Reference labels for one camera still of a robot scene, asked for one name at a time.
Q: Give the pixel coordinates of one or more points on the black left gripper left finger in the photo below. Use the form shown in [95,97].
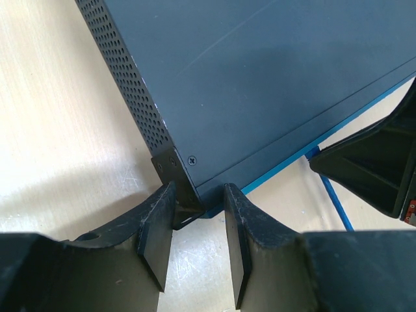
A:
[120,266]

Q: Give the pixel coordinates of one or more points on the large blue rack network switch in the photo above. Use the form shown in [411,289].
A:
[234,91]

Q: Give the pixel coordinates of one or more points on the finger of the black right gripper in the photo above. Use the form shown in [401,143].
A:
[377,163]

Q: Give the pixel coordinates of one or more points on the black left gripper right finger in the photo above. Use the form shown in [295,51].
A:
[275,268]

